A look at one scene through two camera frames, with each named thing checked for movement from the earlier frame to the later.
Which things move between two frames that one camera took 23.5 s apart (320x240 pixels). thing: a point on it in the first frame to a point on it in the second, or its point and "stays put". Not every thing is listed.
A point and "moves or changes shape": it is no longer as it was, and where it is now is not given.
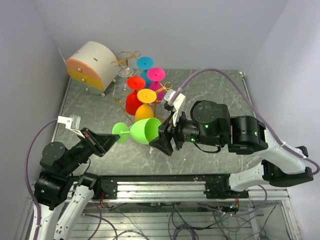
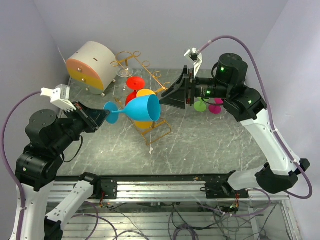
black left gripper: x=95 y=140 to x=93 y=118
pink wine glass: x=156 y=75 moves or changes shape
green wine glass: x=142 y=131 moves or changes shape
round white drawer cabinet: x=93 y=66 stays put
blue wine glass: x=144 y=63 to x=145 y=108
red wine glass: x=135 y=83 stays put
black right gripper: x=164 y=141 to x=176 y=95
